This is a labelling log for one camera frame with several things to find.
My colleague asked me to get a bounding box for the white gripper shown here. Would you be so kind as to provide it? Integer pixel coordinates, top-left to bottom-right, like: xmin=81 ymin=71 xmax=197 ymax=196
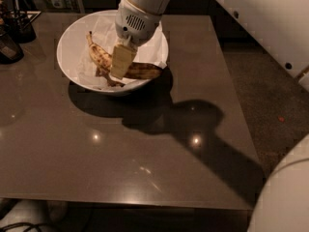
xmin=110 ymin=0 xmax=161 ymax=79

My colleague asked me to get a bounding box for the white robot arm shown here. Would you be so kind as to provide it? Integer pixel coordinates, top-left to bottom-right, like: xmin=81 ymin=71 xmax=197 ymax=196
xmin=208 ymin=0 xmax=309 ymax=232

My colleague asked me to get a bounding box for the white ceramic bowl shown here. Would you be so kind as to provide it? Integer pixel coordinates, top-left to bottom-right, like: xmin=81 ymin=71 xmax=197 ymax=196
xmin=56 ymin=9 xmax=170 ymax=97

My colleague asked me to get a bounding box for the white paper napkin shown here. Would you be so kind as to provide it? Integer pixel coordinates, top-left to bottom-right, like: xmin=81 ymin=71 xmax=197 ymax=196
xmin=76 ymin=11 xmax=168 ymax=94

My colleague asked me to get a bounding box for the dark container at left edge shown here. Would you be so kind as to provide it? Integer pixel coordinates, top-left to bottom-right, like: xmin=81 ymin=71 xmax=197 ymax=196
xmin=0 ymin=25 xmax=24 ymax=64

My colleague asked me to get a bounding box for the white object under table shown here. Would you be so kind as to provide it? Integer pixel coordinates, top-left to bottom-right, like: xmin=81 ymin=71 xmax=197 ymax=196
xmin=0 ymin=198 xmax=69 ymax=232

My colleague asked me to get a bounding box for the black wire mesh basket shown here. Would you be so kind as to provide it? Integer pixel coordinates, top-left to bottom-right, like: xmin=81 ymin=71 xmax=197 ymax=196
xmin=1 ymin=0 xmax=36 ymax=44

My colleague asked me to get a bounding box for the black cable on floor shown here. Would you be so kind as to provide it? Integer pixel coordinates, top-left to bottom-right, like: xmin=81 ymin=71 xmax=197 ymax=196
xmin=0 ymin=221 xmax=52 ymax=232

